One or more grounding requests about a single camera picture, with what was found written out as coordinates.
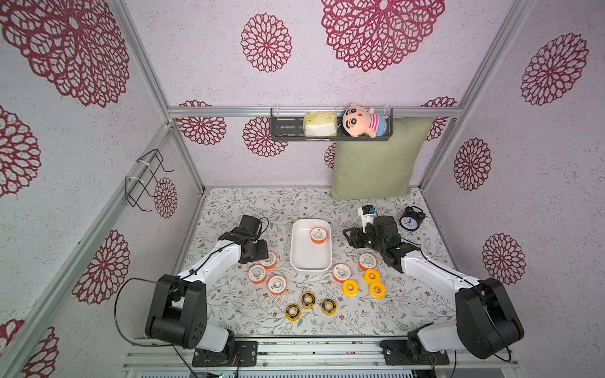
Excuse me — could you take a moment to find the yellow green sponge pack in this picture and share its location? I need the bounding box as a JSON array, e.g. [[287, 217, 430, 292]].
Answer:
[[303, 111, 338, 137]]

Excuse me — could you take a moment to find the yellow tape roll top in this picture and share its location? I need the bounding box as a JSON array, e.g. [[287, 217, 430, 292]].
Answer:
[[363, 269, 381, 285]]

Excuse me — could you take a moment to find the white plastic storage box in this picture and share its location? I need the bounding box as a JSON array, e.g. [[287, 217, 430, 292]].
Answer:
[[290, 218, 332, 274]]

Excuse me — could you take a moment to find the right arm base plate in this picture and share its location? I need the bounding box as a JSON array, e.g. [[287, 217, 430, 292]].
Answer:
[[379, 325, 450, 366]]

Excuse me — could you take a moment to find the black wall shelf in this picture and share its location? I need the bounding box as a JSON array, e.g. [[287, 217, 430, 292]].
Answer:
[[270, 107, 394, 142]]

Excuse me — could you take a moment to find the black alarm clock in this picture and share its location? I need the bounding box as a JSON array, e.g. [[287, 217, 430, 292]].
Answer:
[[400, 206, 425, 232]]

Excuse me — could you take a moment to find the black wire wall rack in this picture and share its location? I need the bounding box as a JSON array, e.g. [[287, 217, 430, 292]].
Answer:
[[123, 148, 173, 213]]

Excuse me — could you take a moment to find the plush doll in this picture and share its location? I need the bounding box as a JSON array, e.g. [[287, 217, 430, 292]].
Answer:
[[342, 104, 387, 139]]

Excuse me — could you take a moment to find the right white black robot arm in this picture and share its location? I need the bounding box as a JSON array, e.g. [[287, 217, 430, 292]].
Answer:
[[343, 228, 525, 360]]

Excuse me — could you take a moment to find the black yellow tape roll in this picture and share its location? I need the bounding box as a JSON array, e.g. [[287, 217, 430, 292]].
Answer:
[[300, 291, 317, 310], [285, 303, 301, 321], [320, 299, 337, 316]]

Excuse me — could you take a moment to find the orange tape roll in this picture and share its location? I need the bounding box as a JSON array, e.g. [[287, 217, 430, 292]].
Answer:
[[247, 264, 266, 284], [260, 250, 277, 270], [358, 253, 377, 271], [332, 263, 351, 283], [267, 275, 288, 296], [310, 227, 328, 244]]

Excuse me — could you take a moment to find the green pillow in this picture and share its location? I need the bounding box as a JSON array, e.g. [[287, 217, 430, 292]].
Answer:
[[331, 117, 433, 201]]

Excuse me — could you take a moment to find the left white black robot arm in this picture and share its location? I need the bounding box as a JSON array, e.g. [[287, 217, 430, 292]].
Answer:
[[145, 228, 268, 354]]

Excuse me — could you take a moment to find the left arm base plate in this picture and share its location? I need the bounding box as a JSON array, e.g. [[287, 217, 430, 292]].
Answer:
[[192, 340, 258, 368]]

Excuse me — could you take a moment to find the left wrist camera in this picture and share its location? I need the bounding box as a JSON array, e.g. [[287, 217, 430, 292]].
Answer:
[[238, 215, 262, 239]]

